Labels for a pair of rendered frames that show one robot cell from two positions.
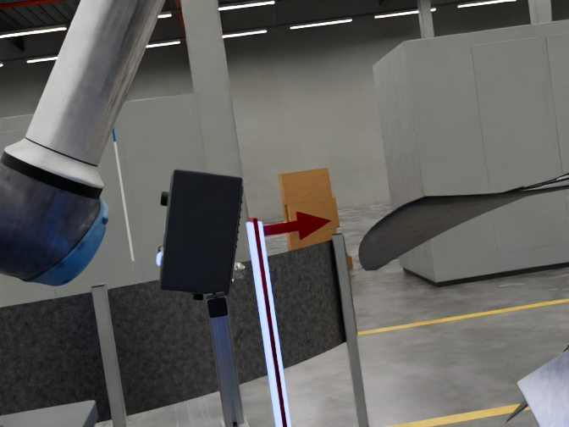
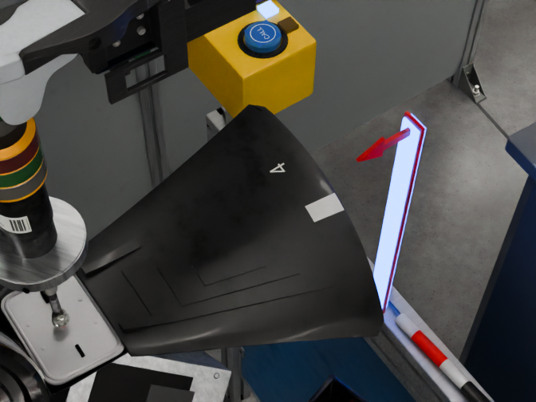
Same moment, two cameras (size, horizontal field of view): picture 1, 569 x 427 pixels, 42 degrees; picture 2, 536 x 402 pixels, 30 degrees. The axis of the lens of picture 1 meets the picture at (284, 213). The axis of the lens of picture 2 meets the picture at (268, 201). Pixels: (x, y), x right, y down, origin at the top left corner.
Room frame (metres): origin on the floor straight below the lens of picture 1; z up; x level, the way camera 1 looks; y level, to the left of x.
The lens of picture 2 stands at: (1.04, -0.34, 1.87)
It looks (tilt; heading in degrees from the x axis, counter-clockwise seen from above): 55 degrees down; 153
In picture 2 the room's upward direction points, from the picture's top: 1 degrees clockwise
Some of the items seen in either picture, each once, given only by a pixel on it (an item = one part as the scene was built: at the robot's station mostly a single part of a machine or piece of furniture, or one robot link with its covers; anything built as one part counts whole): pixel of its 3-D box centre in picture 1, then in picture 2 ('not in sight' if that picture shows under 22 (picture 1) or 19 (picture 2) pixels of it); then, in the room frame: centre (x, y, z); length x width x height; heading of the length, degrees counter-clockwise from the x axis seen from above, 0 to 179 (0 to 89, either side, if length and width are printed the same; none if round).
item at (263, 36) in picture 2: not in sight; (262, 37); (0.34, 0.00, 1.08); 0.04 x 0.04 x 0.02
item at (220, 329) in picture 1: (224, 359); not in sight; (1.11, 0.12, 0.96); 0.03 x 0.03 x 0.20; 9
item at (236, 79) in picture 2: not in sight; (240, 47); (0.30, -0.01, 1.02); 0.16 x 0.10 x 0.11; 9
